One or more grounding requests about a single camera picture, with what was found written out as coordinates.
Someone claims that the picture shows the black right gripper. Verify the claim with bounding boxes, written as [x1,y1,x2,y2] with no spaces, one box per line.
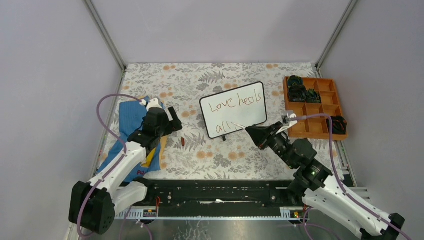
[244,121,296,169]

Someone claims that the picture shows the black framed whiteboard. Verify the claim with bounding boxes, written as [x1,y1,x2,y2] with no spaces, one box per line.
[199,81,268,139]

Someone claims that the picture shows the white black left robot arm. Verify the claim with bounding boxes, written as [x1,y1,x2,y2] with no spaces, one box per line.
[68,107,183,235]

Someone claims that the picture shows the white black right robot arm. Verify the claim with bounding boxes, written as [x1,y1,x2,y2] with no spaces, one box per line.
[245,122,405,240]

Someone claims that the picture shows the blue cartoon cloth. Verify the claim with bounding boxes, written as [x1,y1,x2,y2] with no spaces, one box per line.
[96,100,168,183]

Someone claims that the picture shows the floral patterned table mat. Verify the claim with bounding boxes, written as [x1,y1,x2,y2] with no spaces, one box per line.
[117,63,315,180]

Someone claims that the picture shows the orange compartment tray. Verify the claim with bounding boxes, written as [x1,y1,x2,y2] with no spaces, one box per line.
[283,75,348,141]

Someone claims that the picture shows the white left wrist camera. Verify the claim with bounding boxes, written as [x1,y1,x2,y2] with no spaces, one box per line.
[139,97,164,112]

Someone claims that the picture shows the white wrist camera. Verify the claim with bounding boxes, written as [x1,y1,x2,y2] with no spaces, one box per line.
[281,112,298,132]
[139,97,164,112]

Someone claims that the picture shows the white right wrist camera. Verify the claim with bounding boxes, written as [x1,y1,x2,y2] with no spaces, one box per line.
[281,112,298,132]

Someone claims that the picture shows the dark coiled cable middle left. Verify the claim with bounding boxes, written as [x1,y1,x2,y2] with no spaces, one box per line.
[287,85,308,103]

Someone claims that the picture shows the dark coiled cable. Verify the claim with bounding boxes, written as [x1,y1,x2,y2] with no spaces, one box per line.
[326,115,348,135]
[305,89,322,105]
[287,85,308,103]
[286,75,305,89]

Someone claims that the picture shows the dark coiled cable top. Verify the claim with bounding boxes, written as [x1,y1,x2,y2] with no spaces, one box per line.
[286,75,305,89]

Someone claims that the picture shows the dark coiled cable middle right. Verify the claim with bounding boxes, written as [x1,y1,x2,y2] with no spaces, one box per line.
[305,89,322,105]

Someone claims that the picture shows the dark coiled cable lower right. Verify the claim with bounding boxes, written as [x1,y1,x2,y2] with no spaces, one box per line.
[326,115,348,135]

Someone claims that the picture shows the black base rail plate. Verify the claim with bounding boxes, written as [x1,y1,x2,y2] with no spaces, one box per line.
[134,178,305,219]

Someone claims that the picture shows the left aluminium frame post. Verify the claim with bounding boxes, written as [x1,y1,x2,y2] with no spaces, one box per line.
[83,0,126,72]

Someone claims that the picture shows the aluminium frame post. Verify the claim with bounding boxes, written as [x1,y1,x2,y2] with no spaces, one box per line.
[83,0,126,72]
[315,0,359,72]

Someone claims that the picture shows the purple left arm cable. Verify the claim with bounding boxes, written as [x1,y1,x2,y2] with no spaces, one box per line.
[76,94,142,240]

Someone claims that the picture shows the right aluminium frame post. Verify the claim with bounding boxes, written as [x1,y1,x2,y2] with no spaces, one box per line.
[315,0,359,72]

